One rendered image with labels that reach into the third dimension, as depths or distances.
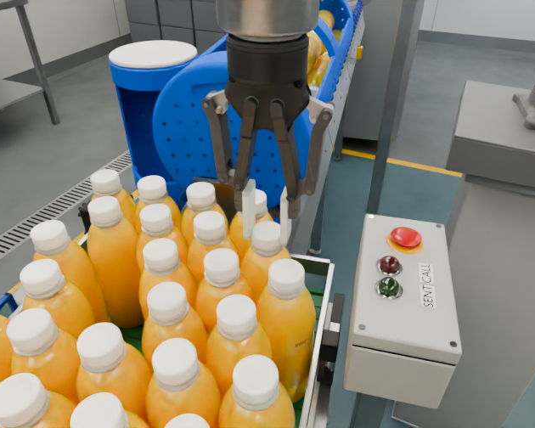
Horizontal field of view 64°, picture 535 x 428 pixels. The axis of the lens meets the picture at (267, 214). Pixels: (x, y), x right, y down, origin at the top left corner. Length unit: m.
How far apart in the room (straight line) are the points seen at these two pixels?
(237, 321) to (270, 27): 0.26
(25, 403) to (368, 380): 0.32
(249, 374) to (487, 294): 0.87
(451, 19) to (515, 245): 4.97
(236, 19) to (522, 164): 0.67
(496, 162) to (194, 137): 0.56
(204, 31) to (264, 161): 3.85
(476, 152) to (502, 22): 5.03
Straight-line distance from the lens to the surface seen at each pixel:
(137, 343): 0.69
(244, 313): 0.42
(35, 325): 0.47
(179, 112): 0.75
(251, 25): 0.37
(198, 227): 0.53
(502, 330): 1.26
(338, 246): 2.22
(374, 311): 0.45
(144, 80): 1.40
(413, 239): 0.53
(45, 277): 0.51
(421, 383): 0.49
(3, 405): 0.43
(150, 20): 4.88
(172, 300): 0.45
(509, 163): 0.92
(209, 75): 0.70
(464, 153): 0.91
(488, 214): 1.03
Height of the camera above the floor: 1.43
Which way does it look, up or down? 36 degrees down
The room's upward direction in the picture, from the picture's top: straight up
